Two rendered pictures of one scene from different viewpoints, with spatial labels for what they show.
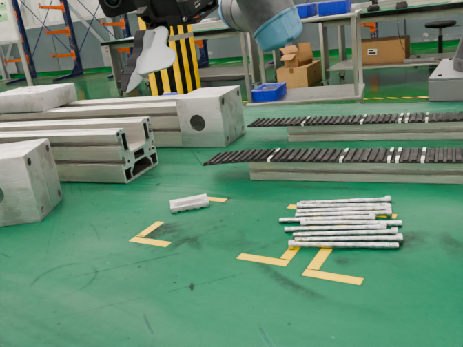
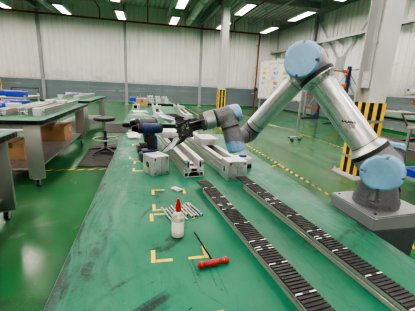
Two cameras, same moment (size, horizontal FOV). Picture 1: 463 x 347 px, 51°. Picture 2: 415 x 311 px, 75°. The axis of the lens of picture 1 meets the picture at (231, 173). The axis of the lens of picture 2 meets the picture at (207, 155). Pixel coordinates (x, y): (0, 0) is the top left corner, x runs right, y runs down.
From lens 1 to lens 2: 0.81 m
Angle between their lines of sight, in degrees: 43
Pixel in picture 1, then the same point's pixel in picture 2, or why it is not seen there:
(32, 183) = (154, 165)
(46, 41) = not seen: hidden behind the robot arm
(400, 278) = (156, 225)
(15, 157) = (152, 157)
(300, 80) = not seen: outside the picture
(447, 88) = (337, 201)
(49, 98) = (205, 141)
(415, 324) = (136, 230)
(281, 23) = (230, 145)
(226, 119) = (231, 171)
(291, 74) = not seen: outside the picture
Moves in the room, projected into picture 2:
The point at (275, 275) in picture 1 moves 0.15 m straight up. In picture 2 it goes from (147, 210) to (147, 170)
